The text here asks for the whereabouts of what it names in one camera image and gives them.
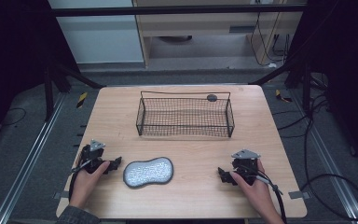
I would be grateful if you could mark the white cabinet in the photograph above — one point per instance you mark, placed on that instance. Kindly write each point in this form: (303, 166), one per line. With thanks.
(99, 34)

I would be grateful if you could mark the person's right hand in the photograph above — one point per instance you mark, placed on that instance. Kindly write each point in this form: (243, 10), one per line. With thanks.
(254, 196)

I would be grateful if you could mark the aluminium floor rail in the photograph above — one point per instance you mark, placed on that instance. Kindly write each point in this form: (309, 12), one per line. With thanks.
(329, 155)
(28, 161)

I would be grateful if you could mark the person's left hand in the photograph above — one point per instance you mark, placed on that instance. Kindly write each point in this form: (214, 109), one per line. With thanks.
(85, 183)

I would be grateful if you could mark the black horizontal frame bar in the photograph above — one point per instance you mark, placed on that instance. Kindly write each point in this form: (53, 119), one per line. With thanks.
(167, 11)

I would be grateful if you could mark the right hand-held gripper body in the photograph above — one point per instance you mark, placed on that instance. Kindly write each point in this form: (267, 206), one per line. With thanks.
(245, 163)

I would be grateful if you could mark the silver scrubbing sponge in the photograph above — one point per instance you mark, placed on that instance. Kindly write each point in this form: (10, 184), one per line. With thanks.
(148, 172)

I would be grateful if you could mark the grey tape piece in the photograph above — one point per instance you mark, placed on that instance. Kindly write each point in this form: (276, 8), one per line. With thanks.
(60, 195)
(298, 194)

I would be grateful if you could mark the black metal stand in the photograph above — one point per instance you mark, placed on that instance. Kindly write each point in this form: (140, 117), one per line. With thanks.
(304, 81)
(49, 93)

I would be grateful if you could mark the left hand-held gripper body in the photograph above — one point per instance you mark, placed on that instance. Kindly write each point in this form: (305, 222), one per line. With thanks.
(93, 155)

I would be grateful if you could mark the black round table cap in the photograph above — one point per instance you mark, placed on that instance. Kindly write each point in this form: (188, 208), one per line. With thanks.
(212, 97)

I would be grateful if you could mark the black curtain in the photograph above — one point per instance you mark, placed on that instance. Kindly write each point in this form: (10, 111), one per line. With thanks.
(15, 56)
(341, 62)

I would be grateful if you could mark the yellow black striped tape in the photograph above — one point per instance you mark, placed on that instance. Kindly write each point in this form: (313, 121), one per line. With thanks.
(81, 99)
(282, 96)

